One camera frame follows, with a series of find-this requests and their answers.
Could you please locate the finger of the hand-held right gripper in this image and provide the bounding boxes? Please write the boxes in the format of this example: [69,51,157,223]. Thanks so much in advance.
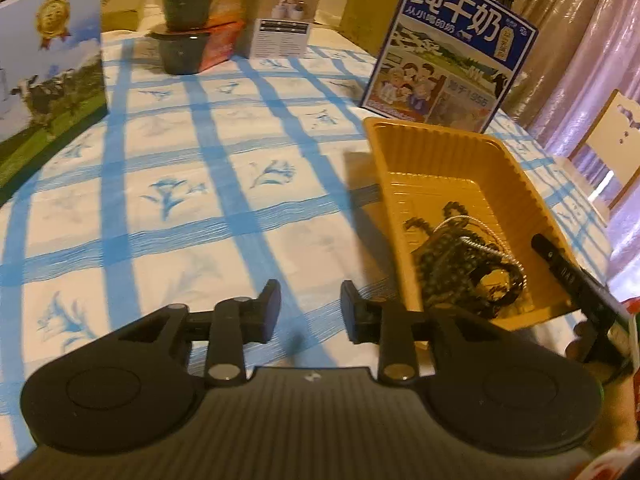
[531,234,608,306]

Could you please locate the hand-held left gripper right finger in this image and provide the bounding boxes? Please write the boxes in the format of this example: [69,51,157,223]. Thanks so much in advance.
[341,281,506,384]

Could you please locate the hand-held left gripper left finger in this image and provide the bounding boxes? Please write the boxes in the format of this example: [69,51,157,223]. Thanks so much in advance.
[117,280,283,387]

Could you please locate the black strap watch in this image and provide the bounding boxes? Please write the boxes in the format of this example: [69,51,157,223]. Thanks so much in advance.
[472,264,526,318]

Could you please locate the silver chain necklace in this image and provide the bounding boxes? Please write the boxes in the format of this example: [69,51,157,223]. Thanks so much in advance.
[434,215,527,281]

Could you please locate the pile of dark bead bracelets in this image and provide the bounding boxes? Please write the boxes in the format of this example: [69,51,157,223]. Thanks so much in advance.
[402,200,526,318]

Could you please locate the yellow plastic tray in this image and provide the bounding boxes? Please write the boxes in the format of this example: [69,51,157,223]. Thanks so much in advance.
[362,116,582,333]

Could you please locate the person's right forearm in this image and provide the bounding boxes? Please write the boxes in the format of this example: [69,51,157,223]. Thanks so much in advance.
[597,367,640,453]

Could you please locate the person's right hand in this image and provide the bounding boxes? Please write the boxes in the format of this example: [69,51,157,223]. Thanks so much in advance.
[565,321,593,362]

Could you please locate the white wooden chair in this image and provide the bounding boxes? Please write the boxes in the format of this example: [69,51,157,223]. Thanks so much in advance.
[550,89,640,222]

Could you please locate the red patterned clothing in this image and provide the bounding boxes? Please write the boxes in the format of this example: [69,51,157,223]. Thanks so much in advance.
[590,442,640,480]

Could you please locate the pink patterned curtain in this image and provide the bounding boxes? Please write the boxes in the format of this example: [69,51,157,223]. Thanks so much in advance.
[500,0,640,161]

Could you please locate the dark blue milk carton box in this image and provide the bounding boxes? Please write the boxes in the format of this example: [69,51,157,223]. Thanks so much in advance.
[361,0,539,133]

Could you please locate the black bowl red label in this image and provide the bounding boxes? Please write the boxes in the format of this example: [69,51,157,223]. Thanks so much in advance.
[150,20,247,76]

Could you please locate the small white printed box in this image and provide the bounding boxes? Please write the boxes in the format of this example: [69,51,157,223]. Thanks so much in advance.
[245,0,323,59]

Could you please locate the large cardboard box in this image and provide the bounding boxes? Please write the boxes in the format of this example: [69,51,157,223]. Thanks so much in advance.
[340,0,417,56]

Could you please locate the black bowl orange label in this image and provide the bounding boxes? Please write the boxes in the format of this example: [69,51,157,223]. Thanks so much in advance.
[154,0,257,32]

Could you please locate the light blue milk carton box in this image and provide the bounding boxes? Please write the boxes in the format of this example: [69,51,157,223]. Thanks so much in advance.
[0,0,109,202]

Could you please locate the low cardboard box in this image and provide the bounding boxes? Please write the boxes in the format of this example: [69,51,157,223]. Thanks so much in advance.
[102,0,147,32]

